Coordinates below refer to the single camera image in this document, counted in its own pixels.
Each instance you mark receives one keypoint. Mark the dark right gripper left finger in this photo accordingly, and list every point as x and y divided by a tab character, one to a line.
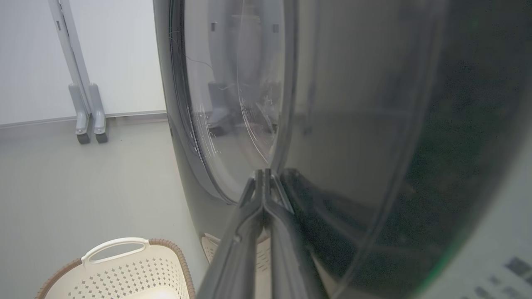
237	261

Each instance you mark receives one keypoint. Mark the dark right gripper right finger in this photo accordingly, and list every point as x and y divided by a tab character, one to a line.
291	270

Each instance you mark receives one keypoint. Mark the black round glass door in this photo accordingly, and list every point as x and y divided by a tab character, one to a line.
374	104

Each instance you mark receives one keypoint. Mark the cream perforated laundry basket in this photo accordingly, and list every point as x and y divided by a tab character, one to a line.
124	278

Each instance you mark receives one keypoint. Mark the white front-load washing machine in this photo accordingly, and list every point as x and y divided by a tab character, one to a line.
503	236

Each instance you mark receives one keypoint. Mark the grey stand leg with caster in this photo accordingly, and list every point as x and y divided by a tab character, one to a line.
82	120
99	120

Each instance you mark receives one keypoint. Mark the white partition panel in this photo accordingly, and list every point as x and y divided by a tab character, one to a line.
124	62

